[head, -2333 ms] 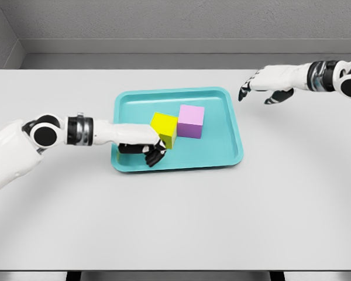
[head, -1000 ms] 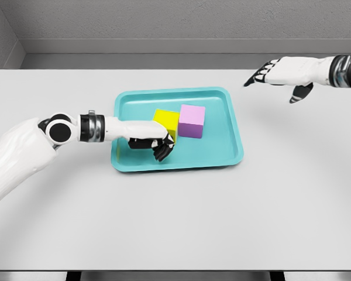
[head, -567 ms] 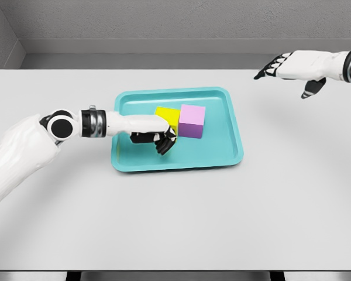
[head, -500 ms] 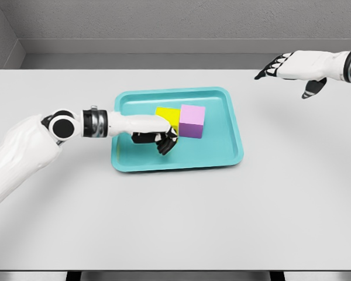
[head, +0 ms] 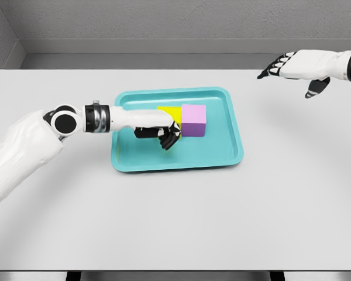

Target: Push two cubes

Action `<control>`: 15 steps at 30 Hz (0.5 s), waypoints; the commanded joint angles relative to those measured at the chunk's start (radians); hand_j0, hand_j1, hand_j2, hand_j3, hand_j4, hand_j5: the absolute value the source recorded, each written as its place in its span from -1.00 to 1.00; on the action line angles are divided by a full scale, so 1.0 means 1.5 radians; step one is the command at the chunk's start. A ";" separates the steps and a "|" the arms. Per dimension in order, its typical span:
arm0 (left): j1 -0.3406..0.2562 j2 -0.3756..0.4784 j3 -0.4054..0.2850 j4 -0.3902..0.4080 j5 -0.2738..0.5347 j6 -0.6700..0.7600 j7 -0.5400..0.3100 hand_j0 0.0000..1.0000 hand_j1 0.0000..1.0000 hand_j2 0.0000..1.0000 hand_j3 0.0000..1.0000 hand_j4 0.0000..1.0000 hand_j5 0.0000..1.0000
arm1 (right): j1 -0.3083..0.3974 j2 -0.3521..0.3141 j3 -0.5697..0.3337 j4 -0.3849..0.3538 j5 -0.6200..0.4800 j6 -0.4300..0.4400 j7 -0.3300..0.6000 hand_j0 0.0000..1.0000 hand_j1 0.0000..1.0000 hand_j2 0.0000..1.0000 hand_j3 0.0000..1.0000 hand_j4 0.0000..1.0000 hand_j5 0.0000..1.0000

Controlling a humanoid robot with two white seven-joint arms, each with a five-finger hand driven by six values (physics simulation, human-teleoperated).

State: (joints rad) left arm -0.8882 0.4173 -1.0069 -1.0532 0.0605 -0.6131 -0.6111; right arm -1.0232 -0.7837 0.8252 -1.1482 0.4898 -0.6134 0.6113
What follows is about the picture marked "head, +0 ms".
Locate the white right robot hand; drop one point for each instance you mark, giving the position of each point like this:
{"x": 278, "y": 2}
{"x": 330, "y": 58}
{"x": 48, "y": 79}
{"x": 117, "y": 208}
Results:
{"x": 301, "y": 64}

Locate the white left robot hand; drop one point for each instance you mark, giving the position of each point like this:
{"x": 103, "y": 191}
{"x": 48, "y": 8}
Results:
{"x": 152, "y": 118}

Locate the yellow cube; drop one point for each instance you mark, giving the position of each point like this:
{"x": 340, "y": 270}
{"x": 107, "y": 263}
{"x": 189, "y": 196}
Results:
{"x": 172, "y": 112}

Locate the pink and purple cube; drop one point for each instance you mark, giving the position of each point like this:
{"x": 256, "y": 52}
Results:
{"x": 193, "y": 120}

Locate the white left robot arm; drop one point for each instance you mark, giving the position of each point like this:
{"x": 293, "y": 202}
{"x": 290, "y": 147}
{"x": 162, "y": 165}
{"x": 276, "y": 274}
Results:
{"x": 23, "y": 146}

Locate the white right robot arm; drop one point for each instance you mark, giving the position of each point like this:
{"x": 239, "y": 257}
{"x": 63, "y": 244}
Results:
{"x": 346, "y": 65}

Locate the teal plastic tray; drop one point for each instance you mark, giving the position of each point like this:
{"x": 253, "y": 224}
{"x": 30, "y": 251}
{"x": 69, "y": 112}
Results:
{"x": 175, "y": 155}

